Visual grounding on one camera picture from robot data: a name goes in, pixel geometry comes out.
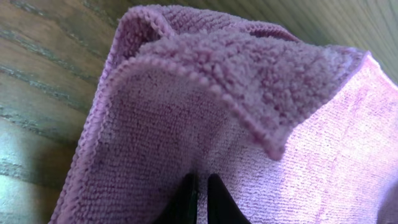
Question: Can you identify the light purple cloth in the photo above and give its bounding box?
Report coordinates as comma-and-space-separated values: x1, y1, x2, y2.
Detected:
50, 5, 397, 223

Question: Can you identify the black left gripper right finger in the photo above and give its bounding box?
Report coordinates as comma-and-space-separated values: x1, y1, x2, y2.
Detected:
207, 174, 251, 224

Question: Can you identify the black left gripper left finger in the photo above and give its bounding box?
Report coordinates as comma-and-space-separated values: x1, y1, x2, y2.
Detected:
154, 173, 198, 224

